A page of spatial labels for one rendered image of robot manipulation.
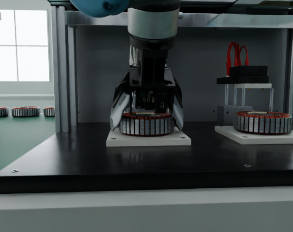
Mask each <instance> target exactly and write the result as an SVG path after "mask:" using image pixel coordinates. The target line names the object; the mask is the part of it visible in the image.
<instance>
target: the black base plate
mask: <svg viewBox="0 0 293 232"><path fill-rule="evenodd" d="M215 126H218V125H217V121H205V122H184V124H183V127H182V130H181V131H182V132H183V133H184V134H186V135H187V136H188V137H189V138H190V139H191V145H178V146H120V147H107V146H106V140H107V137H108V135H109V132H110V130H111V128H110V122H79V123H78V125H77V126H72V125H71V130H70V131H69V132H57V133H56V134H54V135H53V136H51V137H50V138H48V139H47V140H45V141H44V142H42V143H41V144H39V145H38V146H36V147H35V148H33V149H32V150H30V151H29V152H27V153H26V154H24V155H23V156H21V157H20V158H18V159H17V160H15V161H14V162H12V163H11V164H9V165H8V166H6V167H5V168H3V169H2V170H1V171H0V194H14V193H47V192H81V191H130V190H164V189H197V188H231V187H264V186H293V144H264V145H241V144H239V143H237V142H235V141H233V140H231V139H229V138H228V137H226V136H224V135H222V134H220V133H218V132H216V131H215Z"/></svg>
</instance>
